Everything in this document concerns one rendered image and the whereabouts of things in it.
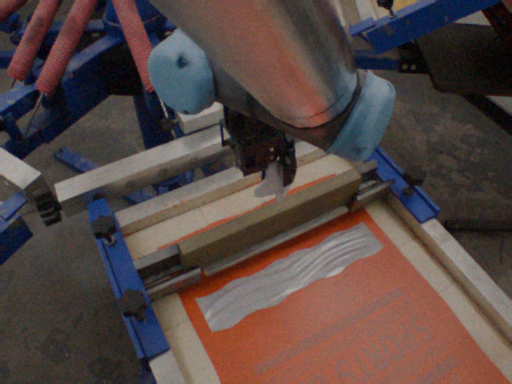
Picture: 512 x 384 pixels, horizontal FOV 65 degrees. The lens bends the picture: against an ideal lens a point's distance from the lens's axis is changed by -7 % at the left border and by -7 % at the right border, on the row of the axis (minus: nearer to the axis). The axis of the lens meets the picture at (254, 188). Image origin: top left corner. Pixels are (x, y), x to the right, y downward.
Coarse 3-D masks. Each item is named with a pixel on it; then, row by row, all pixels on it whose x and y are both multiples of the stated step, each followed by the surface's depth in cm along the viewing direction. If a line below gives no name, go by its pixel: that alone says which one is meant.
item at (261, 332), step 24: (240, 264) 79; (264, 264) 79; (192, 288) 76; (216, 288) 76; (192, 312) 73; (264, 312) 73; (288, 312) 73; (312, 312) 73; (216, 336) 70; (240, 336) 70; (264, 336) 70; (288, 336) 70; (216, 360) 68; (240, 360) 68
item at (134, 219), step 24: (168, 192) 86; (192, 192) 86; (216, 192) 88; (120, 216) 82; (144, 216) 82; (168, 216) 85; (408, 216) 83; (432, 240) 79; (456, 264) 75; (480, 288) 72; (504, 312) 69; (504, 336) 69; (168, 360) 64
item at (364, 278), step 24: (288, 192) 91; (360, 216) 87; (288, 240) 83; (312, 240) 83; (384, 240) 83; (360, 264) 79; (384, 264) 79; (408, 264) 79; (312, 288) 76; (336, 288) 76; (360, 288) 76; (384, 288) 76; (408, 288) 76; (432, 288) 76; (336, 312) 73; (432, 312) 73; (456, 336) 70; (480, 360) 67
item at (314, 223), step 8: (336, 208) 83; (344, 208) 83; (320, 216) 81; (328, 216) 82; (336, 216) 82; (304, 224) 80; (312, 224) 80; (320, 224) 81; (288, 232) 79; (296, 232) 79; (272, 240) 78; (280, 240) 78; (248, 248) 77; (256, 248) 77; (264, 248) 77; (232, 256) 76; (240, 256) 76; (248, 256) 76; (216, 264) 75; (224, 264) 75; (232, 264) 76; (208, 272) 74; (216, 272) 75
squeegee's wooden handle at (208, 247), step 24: (312, 192) 77; (336, 192) 79; (240, 216) 74; (264, 216) 73; (288, 216) 76; (312, 216) 80; (192, 240) 70; (216, 240) 71; (240, 240) 74; (264, 240) 78; (192, 264) 72
